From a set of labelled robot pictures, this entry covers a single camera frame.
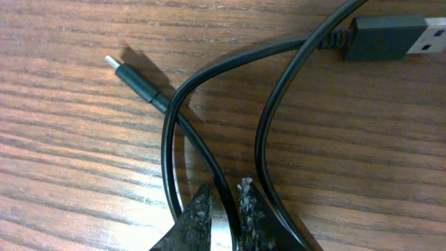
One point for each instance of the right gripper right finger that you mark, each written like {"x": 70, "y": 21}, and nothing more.
{"x": 260, "y": 228}

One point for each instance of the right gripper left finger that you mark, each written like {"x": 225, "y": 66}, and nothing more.
{"x": 192, "y": 230}

